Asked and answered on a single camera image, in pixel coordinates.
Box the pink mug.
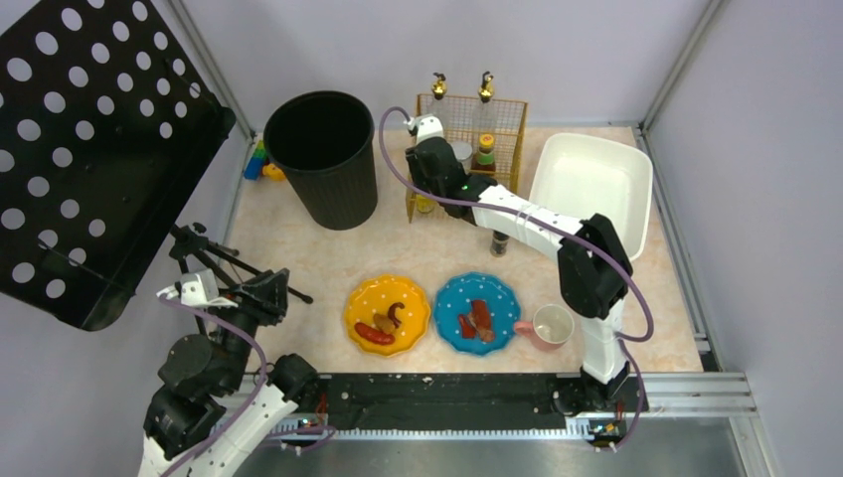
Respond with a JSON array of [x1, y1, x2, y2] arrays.
[[513, 304, 576, 352]]

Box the colourful toy blocks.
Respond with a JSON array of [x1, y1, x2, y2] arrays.
[[243, 140, 286, 182]]

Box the red sausage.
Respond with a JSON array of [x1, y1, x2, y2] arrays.
[[354, 322, 395, 346]]

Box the white plastic tub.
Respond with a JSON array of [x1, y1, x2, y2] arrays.
[[529, 133, 653, 260]]

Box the blue dotted plate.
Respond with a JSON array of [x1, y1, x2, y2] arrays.
[[432, 272, 522, 357]]

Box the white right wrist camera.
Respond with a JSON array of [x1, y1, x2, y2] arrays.
[[405, 114, 444, 143]]

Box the silver lid jar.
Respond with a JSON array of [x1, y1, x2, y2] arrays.
[[450, 141, 473, 172]]

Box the brown food piece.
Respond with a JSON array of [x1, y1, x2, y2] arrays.
[[373, 314, 397, 335]]

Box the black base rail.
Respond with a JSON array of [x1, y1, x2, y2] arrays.
[[296, 373, 648, 431]]

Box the dark curved sausage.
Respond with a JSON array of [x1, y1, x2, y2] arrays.
[[387, 302, 405, 328]]

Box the glass oil bottle clear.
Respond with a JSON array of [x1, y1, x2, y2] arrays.
[[426, 72, 452, 130]]

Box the sauce bottle yellow cap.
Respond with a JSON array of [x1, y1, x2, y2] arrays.
[[471, 133, 496, 174]]

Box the black tripod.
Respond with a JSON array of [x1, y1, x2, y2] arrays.
[[169, 223, 314, 316]]

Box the red meat pieces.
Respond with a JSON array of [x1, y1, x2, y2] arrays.
[[457, 299, 496, 343]]

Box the glass oil bottle brown liquid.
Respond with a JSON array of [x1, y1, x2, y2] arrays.
[[472, 71, 497, 145]]

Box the small yellow label bottle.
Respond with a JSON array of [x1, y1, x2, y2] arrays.
[[415, 195, 437, 214]]

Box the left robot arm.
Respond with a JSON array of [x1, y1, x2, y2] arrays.
[[138, 268, 319, 476]]

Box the black ribbed trash bin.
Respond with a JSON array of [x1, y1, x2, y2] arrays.
[[263, 90, 378, 231]]

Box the gold wire basket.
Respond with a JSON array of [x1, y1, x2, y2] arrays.
[[416, 92, 528, 193]]

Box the black perforated stand panel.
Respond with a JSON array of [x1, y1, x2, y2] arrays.
[[1, 1, 235, 332]]

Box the yellow dotted plate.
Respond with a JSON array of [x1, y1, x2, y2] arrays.
[[343, 274, 431, 357]]

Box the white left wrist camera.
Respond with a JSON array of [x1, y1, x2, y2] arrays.
[[156, 268, 239, 309]]

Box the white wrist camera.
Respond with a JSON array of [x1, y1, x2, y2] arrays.
[[156, 268, 239, 309], [405, 114, 444, 143]]

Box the small black cap bottle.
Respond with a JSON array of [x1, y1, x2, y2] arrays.
[[490, 231, 510, 257]]

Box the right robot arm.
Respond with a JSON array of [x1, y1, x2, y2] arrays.
[[405, 137, 654, 415]]

